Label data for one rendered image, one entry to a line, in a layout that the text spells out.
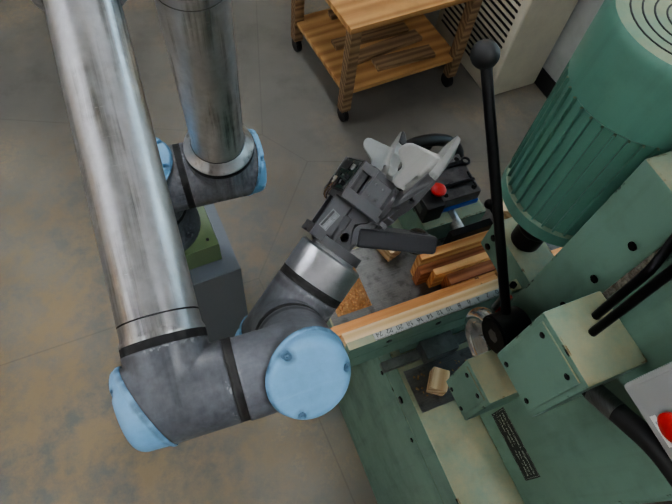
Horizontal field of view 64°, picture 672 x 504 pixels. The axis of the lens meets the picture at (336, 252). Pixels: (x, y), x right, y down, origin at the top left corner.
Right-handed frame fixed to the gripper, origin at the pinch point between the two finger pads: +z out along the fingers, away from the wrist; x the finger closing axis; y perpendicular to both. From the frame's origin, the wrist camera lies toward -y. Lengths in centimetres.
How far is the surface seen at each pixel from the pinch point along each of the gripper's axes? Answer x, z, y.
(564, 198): -9.8, 2.4, -15.3
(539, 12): 134, 107, -70
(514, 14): 139, 102, -63
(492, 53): -7.7, 9.4, 3.6
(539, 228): -4.5, -1.0, -19.2
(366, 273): 28.8, -20.2, -18.7
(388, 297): 24.4, -21.5, -23.3
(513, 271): 8.4, -5.4, -30.7
